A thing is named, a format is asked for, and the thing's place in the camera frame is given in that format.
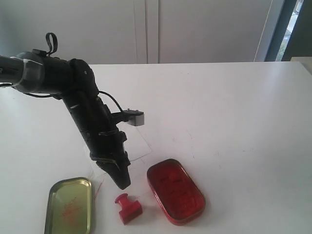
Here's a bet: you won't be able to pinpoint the dark window frame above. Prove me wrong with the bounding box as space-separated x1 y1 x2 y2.
264 0 312 61

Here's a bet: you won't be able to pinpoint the red ink pad tin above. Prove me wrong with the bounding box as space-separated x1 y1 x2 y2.
146 158 206 226

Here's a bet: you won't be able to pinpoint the red stamp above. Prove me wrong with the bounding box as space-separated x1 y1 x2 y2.
115 193 143 225

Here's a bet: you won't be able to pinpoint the white zip tie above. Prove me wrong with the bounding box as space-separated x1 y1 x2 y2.
10 57 44 87

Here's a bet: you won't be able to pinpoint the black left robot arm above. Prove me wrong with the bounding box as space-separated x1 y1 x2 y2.
0 51 131 190

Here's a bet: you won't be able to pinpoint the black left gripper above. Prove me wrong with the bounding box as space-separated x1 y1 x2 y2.
62 91 131 190

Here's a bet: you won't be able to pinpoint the white cabinet doors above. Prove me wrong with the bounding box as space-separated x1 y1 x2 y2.
0 0 283 64

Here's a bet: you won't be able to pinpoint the white paper sheet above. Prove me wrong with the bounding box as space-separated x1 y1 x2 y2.
83 122 152 179

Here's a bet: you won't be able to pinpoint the gold tin lid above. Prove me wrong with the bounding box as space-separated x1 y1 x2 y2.
44 177 93 234

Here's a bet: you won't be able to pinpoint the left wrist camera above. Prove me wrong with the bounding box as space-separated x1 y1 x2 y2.
112 109 144 127

